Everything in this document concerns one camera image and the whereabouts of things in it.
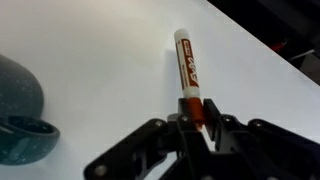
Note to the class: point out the red and white marker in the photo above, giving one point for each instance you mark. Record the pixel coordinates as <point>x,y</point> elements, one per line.
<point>188,63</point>

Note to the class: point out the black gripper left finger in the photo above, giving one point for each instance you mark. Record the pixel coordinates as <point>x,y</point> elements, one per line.
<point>173,146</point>

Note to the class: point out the dark green speckled mug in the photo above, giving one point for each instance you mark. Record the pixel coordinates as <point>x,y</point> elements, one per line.
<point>20,96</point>

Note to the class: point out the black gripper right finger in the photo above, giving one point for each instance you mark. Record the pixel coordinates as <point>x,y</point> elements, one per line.
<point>253,150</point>

